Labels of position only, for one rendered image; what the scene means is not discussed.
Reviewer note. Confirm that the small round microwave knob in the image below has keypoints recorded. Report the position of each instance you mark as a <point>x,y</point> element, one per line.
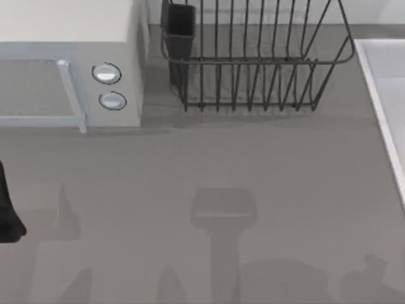
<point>112,100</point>

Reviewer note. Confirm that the black cutlery holder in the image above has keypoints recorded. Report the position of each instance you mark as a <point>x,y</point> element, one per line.
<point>178,31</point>

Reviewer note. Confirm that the large round microwave knob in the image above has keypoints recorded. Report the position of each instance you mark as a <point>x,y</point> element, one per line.
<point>106,73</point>

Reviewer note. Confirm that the microwave door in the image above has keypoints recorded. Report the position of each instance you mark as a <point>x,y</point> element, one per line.
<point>28,88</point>

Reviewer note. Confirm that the pale microwave oven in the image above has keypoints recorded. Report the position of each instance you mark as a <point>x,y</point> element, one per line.
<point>63,22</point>

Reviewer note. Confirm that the white sink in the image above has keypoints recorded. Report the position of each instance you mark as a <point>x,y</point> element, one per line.
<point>384,95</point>

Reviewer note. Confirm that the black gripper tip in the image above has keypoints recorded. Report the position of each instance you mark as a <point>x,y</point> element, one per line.
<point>8,215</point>

